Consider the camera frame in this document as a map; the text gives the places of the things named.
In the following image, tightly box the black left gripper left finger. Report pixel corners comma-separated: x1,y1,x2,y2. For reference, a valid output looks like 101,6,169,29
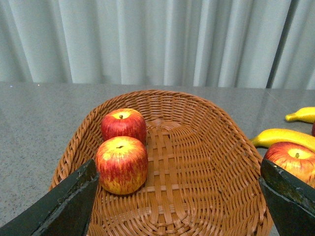
0,159,99,236

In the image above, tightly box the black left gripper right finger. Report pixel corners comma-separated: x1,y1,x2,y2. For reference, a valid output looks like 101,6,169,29
258,159,315,236

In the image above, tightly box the red yellow apple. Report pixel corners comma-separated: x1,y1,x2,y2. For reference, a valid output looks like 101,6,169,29
94,136,148,195
264,142,315,187

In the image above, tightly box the yellow banana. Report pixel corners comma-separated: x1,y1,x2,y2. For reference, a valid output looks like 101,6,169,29
250,128,315,151
285,107,315,123

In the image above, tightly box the dark red apple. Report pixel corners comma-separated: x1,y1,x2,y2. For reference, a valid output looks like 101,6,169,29
311,122,315,136

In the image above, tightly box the brown wicker basket left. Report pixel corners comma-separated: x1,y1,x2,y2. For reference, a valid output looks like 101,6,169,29
51,90,273,236

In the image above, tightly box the red apple far left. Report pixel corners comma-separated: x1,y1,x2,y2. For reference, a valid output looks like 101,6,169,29
100,108,147,145

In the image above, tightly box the pale grey curtain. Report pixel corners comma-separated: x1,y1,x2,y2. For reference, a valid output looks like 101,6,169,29
0,0,315,89

